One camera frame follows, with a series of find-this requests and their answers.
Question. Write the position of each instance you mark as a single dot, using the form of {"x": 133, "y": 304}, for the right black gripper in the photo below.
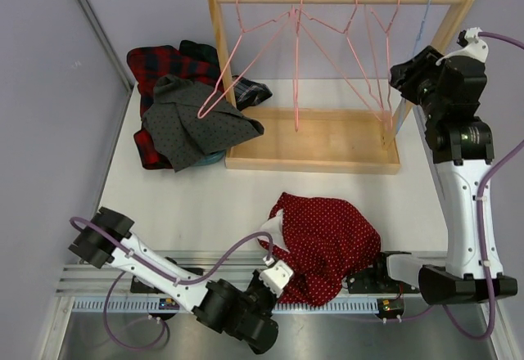
{"x": 404, "y": 77}

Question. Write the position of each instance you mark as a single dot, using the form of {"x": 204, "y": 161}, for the blue wire hanger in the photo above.
{"x": 416, "y": 45}

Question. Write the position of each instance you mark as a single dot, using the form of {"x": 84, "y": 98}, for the black mount plate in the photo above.
{"x": 140, "y": 287}
{"x": 364, "y": 282}

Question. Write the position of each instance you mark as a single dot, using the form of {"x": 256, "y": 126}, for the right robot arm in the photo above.
{"x": 448, "y": 89}

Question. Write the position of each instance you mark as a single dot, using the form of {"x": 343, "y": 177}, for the green plaid skirt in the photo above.
{"x": 199, "y": 51}

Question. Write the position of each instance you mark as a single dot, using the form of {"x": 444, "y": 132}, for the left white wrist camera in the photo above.
{"x": 276, "y": 276}

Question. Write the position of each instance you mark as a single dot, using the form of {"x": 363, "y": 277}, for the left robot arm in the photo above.
{"x": 246, "y": 315}

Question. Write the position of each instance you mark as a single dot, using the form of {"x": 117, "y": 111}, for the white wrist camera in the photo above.
{"x": 472, "y": 46}
{"x": 276, "y": 276}

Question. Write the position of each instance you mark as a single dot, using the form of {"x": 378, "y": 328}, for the pink hanger of grey skirt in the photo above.
{"x": 345, "y": 32}

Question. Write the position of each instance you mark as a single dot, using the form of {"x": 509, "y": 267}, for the pink hanger of green skirt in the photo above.
{"x": 224, "y": 87}

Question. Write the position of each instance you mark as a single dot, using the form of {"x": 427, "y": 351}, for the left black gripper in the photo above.
{"x": 273, "y": 298}

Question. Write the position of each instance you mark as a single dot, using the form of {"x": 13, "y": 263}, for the red polka dot skirt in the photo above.
{"x": 323, "y": 240}

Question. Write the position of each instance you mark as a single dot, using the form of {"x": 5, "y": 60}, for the grey dotted skirt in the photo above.
{"x": 180, "y": 136}

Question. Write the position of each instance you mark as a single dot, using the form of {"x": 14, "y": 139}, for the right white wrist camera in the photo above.
{"x": 472, "y": 46}

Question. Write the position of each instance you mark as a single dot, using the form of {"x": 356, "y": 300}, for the red plaid skirt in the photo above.
{"x": 148, "y": 64}

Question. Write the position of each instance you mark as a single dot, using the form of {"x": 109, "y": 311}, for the pink hanger pair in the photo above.
{"x": 295, "y": 83}

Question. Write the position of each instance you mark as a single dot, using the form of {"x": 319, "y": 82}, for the wooden clothes rack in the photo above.
{"x": 339, "y": 130}

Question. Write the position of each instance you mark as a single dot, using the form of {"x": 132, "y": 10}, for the pink wire hanger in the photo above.
{"x": 383, "y": 102}

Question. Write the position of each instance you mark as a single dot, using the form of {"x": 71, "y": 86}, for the navy white plaid skirt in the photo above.
{"x": 249, "y": 93}

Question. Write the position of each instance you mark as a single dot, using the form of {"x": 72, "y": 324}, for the right black mount plate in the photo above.
{"x": 364, "y": 282}

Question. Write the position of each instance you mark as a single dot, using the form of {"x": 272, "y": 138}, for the left black mount plate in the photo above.
{"x": 140, "y": 287}

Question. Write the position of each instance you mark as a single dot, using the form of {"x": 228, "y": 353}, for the blue plastic basin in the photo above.
{"x": 210, "y": 159}

